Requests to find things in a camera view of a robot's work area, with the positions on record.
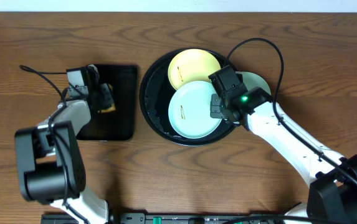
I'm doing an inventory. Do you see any black round tray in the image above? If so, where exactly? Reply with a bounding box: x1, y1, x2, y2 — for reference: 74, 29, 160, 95
139, 49, 236, 146

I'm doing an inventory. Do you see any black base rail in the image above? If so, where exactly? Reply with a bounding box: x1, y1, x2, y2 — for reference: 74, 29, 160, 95
40, 212, 290, 224

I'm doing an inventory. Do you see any mint plate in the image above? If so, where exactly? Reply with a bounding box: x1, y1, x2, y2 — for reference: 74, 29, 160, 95
168, 81, 222, 139
236, 72, 271, 94

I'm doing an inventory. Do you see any yellow plate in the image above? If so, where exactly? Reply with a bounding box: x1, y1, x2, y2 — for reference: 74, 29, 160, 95
168, 49, 221, 90

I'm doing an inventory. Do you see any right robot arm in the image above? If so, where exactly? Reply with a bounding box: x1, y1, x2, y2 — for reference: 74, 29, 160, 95
209, 65, 357, 223

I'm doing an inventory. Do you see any green yellow sponge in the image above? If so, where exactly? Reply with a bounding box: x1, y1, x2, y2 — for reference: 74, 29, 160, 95
99, 83, 116, 113

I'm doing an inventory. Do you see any black rectangular tray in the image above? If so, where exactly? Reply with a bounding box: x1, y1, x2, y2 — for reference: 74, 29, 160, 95
77, 64, 138, 141

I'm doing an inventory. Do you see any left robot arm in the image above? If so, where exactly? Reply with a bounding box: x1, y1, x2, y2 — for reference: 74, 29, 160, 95
14, 64, 113, 224

